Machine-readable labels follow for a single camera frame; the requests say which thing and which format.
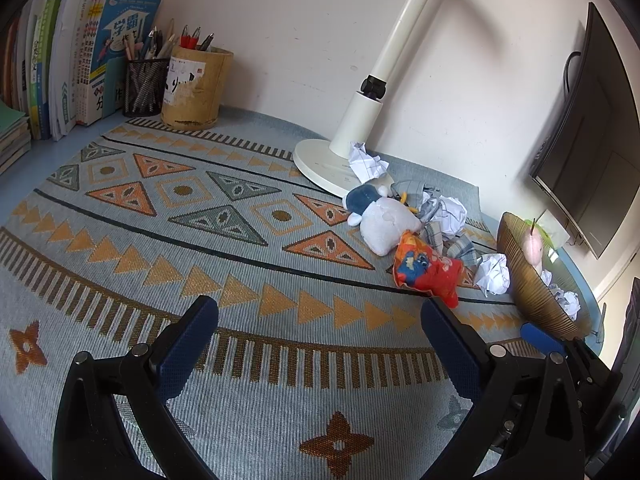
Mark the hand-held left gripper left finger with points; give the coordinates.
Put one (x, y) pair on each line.
(185, 355)

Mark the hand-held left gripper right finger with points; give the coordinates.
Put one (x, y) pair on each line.
(450, 355)

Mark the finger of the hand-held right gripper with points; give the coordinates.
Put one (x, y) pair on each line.
(507, 349)
(540, 337)

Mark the brown ribbed bowl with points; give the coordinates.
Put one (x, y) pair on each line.
(520, 280)

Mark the red printed pouch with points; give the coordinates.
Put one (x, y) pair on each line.
(425, 270)

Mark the pink white green dango plush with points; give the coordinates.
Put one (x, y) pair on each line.
(532, 247)

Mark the grey plaid cloth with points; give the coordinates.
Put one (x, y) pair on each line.
(415, 190)
(462, 250)
(434, 235)

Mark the white plush toy blue hat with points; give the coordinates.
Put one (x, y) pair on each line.
(385, 220)

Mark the patterned woven table mat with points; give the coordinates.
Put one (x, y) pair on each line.
(200, 240)

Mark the black monitor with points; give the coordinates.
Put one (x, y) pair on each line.
(595, 145)

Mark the white desk lamp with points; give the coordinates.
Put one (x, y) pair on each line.
(360, 120)

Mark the bamboo pen holder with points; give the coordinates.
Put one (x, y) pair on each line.
(197, 90)

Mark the black mesh pen holder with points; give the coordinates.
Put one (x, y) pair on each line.
(145, 87)

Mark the stack of flat books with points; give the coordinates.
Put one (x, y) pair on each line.
(12, 135)

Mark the blue cover book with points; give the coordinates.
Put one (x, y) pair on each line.
(120, 55)

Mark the bundle of pens and pencils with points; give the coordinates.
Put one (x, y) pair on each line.
(150, 45)

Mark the bunch of red pens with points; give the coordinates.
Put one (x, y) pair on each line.
(192, 40)

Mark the row of upright books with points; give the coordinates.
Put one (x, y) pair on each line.
(55, 50)

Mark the white wall socket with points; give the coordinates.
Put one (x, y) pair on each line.
(560, 225)

